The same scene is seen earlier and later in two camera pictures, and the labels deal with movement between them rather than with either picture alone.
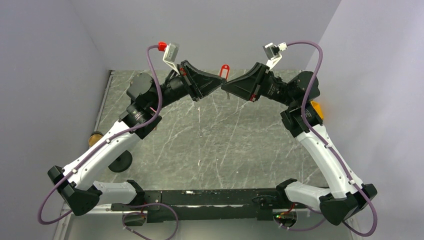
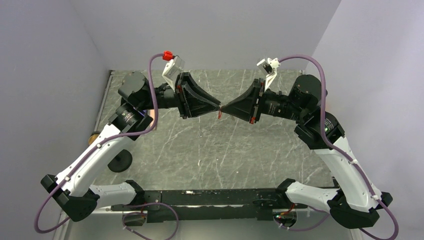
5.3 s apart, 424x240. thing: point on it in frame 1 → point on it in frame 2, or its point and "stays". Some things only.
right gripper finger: x=244 y=87 → x=243 y=106
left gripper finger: x=204 y=84 → x=199 y=107
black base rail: x=169 y=206 stays
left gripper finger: x=201 y=79 → x=189 y=84
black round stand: x=122 y=163 stays
